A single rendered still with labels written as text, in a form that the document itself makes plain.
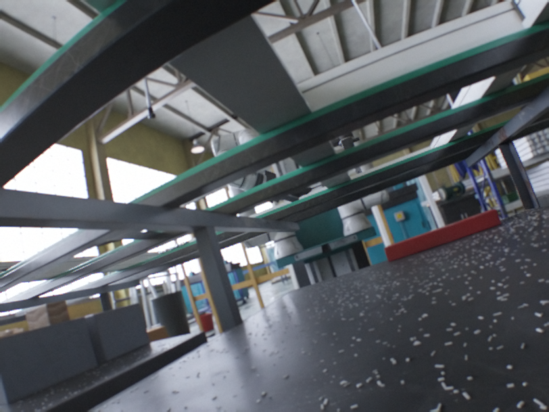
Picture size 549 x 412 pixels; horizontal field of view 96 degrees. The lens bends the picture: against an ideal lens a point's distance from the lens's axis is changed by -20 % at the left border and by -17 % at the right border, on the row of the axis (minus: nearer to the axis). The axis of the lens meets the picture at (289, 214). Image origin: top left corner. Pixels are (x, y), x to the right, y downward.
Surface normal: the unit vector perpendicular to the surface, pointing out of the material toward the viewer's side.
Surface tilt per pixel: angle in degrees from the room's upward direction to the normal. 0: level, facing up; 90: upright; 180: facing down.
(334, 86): 90
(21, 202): 90
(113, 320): 90
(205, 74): 180
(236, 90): 180
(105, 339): 90
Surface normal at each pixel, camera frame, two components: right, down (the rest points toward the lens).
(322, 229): -0.11, -0.12
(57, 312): 0.90, -0.34
